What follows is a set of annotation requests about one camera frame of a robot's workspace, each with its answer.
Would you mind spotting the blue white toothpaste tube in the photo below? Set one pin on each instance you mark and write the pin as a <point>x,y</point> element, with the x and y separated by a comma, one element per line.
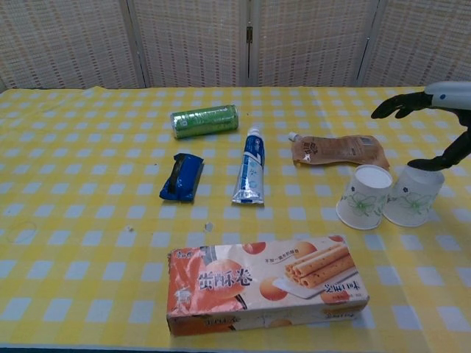
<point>251,169</point>

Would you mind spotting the blue snack packet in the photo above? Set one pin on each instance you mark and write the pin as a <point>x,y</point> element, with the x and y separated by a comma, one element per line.
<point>181,182</point>

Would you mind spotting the yellow white checked tablecloth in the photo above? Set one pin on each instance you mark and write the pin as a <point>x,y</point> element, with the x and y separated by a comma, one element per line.
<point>92,220</point>

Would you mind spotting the woven folding screen panel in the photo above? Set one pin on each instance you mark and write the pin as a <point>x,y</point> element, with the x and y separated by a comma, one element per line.
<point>423,40</point>
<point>312,40</point>
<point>66,40</point>
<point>195,40</point>

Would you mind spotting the brown spouted drink pouch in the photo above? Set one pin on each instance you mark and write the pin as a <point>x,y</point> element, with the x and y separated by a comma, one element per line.
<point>338,150</point>

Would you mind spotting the orange egg roll box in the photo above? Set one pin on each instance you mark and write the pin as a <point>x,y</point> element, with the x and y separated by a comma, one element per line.
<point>265,283</point>

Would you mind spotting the metal screen hinge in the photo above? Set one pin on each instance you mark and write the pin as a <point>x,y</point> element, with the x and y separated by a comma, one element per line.
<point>249,33</point>

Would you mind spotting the green drink can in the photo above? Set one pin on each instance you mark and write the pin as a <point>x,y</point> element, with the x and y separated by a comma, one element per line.
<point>204,121</point>

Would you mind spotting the white floral paper cup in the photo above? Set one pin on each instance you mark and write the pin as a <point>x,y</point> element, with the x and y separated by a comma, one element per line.
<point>364,198</point>
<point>414,200</point>

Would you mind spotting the small white paper scrap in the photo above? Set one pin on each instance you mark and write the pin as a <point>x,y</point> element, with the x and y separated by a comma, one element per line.
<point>208,227</point>

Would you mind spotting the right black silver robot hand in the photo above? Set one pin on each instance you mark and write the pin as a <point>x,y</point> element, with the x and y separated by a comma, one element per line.
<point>447,95</point>

